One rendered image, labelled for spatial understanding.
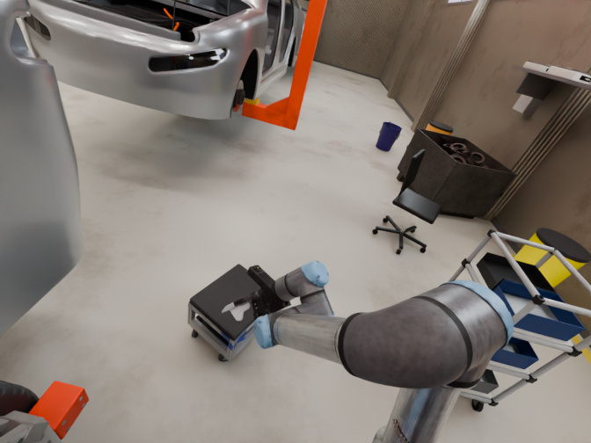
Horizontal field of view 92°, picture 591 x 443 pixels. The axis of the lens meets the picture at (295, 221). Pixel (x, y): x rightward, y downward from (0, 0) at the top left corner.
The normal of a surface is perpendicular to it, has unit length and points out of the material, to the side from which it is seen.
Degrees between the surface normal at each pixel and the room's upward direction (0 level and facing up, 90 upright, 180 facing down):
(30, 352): 0
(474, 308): 9
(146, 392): 0
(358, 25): 90
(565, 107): 90
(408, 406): 90
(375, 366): 78
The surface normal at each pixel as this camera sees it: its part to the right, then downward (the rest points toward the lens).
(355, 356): -0.77, 0.04
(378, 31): -0.09, 0.59
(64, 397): 0.23, -0.78
